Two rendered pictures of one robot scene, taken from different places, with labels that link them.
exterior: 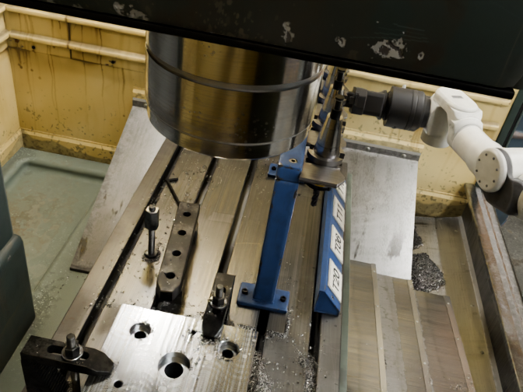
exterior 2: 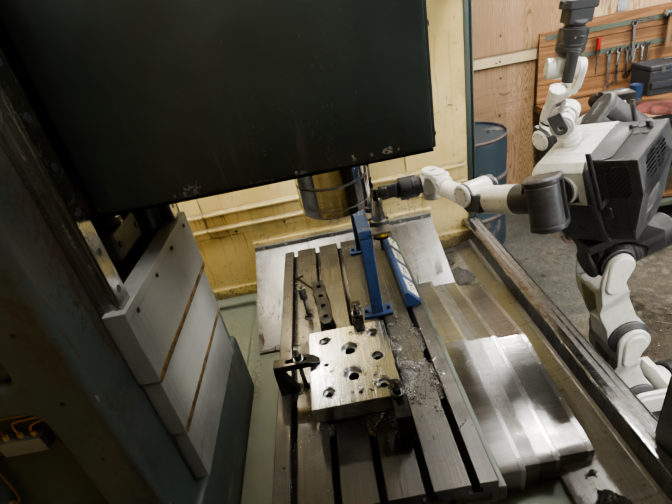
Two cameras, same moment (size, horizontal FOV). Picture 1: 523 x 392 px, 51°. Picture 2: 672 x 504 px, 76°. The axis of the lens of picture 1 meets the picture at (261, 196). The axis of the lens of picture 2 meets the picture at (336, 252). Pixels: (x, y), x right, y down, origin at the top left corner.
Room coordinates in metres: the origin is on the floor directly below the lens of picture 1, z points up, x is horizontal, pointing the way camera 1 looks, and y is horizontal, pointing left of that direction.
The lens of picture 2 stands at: (-0.43, 0.09, 1.83)
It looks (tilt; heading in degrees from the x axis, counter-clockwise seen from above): 29 degrees down; 359
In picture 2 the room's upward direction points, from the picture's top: 12 degrees counter-clockwise
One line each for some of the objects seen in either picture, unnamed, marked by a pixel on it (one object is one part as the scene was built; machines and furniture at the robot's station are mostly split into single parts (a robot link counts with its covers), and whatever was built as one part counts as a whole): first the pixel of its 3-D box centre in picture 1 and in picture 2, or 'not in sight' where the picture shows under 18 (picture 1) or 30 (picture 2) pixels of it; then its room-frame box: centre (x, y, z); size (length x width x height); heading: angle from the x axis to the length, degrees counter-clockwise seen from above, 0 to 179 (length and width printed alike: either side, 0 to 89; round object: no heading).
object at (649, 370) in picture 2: not in sight; (640, 385); (0.69, -1.04, 0.28); 0.21 x 0.20 x 0.13; 87
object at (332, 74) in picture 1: (335, 78); not in sight; (1.02, -0.10, 1.26); 0.04 x 0.04 x 0.07
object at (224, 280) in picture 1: (216, 313); (358, 321); (0.62, 0.04, 0.97); 0.13 x 0.03 x 0.15; 177
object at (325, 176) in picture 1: (323, 175); (381, 229); (0.74, -0.09, 1.21); 0.07 x 0.05 x 0.01; 87
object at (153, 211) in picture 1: (152, 231); (304, 301); (0.81, 0.20, 0.96); 0.03 x 0.03 x 0.13
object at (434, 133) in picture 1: (430, 115); (423, 185); (1.11, -0.34, 1.17); 0.11 x 0.11 x 0.11; 87
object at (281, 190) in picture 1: (274, 243); (371, 276); (0.74, -0.04, 1.05); 0.10 x 0.05 x 0.30; 87
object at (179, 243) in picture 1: (178, 254); (323, 307); (0.79, 0.14, 0.93); 0.26 x 0.05 x 0.06; 2
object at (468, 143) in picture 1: (499, 159); (465, 190); (0.91, -0.42, 1.20); 0.19 x 0.10 x 0.11; 18
